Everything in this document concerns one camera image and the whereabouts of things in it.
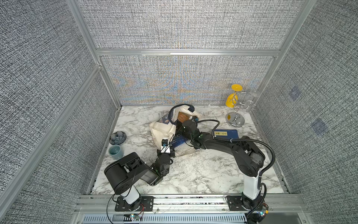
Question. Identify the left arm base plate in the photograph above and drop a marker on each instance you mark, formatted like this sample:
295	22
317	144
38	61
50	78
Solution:
141	204

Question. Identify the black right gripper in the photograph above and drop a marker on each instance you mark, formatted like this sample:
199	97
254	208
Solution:
181	128

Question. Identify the dark blue book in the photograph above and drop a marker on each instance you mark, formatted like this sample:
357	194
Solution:
228	134

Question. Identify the cream canvas tote bag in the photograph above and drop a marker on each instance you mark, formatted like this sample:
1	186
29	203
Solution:
167	126

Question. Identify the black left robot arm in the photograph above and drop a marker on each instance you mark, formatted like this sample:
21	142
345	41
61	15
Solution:
125	172

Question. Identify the yellow wine glass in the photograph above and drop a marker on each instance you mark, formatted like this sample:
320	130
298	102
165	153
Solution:
232	99

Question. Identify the aluminium front rail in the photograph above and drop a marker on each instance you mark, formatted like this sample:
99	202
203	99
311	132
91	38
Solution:
189	209

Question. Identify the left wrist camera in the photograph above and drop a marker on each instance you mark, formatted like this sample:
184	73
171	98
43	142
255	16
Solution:
165	146

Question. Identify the teal ceramic cup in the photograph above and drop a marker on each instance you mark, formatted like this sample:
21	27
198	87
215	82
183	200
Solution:
116	152

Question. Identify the clear wine glass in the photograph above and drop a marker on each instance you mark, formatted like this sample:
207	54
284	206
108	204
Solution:
251	103

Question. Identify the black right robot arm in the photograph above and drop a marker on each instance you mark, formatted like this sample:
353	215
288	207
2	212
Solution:
253	158

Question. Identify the dark flower shaped dish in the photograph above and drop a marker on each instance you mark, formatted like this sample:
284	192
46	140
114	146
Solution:
118	138

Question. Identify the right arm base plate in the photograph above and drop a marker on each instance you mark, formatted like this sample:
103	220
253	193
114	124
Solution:
235	203

